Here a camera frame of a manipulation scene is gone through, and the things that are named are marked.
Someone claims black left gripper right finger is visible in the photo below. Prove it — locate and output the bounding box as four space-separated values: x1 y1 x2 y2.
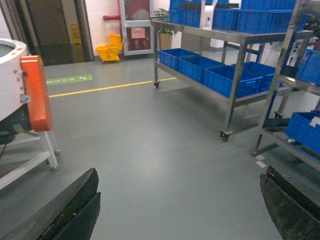
259 165 320 240

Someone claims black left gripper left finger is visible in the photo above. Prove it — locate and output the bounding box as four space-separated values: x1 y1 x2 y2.
1 168 101 240

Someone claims steel shelf rack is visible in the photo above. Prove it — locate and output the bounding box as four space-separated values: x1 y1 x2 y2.
251 0 320 173

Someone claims steel shelf cart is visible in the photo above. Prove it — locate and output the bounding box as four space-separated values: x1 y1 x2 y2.
151 0 313 142

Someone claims white round turntable machine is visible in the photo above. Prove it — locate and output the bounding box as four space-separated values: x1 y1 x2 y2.
0 38 60 189

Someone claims orange machine panel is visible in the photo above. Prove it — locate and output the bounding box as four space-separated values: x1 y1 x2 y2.
20 55 53 132

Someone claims yellow mop bucket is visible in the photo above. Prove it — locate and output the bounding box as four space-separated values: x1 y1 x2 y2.
96 33 123 63

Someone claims potted plant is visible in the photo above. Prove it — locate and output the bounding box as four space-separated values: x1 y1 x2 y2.
154 8 178 50

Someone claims fire cabinet red white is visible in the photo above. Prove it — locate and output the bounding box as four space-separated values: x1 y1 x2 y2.
118 0 154 56

